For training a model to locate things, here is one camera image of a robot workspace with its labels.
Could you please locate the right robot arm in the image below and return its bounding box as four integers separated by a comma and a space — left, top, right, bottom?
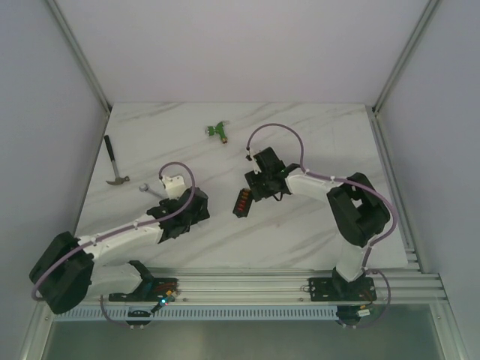
234, 147, 391, 299

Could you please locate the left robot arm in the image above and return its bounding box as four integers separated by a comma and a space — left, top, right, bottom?
28, 187, 210, 314

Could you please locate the silver open-end wrench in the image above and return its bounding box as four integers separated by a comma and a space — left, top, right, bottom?
139, 183, 164, 200

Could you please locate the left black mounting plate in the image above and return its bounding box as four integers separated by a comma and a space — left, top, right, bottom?
108, 277, 178, 302

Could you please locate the black mounting plate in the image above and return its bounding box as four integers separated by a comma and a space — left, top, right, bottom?
108, 277, 178, 302
307, 277, 377, 302

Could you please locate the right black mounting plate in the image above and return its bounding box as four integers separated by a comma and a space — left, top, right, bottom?
307, 277, 377, 302

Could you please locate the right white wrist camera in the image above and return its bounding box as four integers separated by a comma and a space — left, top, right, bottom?
250, 151, 264, 174

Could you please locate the claw hammer black handle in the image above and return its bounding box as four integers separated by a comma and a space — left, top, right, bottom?
103, 135, 130, 186

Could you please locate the white slotted cable duct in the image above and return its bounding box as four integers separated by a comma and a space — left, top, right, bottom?
52, 304, 428, 323

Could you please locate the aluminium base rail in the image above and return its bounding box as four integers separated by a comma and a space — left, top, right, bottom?
151, 268, 448, 305

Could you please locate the right aluminium frame post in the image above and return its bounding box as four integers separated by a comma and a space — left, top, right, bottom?
372, 0, 443, 116

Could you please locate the aluminium frame post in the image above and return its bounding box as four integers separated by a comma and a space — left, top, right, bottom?
372, 0, 443, 116
45, 0, 113, 115

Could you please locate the left aluminium frame post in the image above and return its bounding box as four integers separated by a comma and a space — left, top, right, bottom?
45, 0, 113, 115

